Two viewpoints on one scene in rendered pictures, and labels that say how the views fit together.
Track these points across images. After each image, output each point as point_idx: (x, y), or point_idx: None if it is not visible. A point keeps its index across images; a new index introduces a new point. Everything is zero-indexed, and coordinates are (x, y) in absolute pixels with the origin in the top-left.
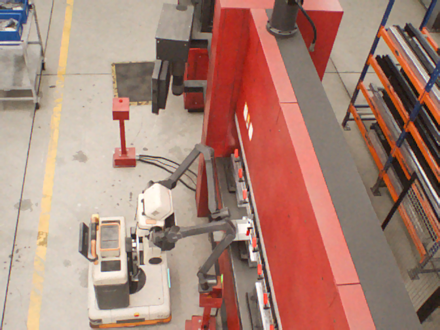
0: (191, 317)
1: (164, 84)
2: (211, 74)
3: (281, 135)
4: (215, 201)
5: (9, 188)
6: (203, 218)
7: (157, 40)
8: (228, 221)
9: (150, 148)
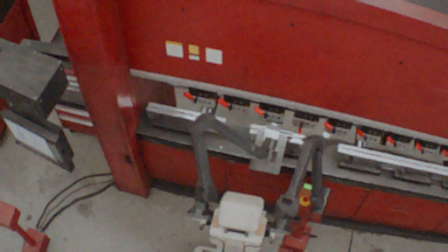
0: (276, 247)
1: (62, 133)
2: (95, 63)
3: (345, 13)
4: (258, 146)
5: None
6: (150, 192)
7: (39, 101)
8: (308, 138)
9: (31, 211)
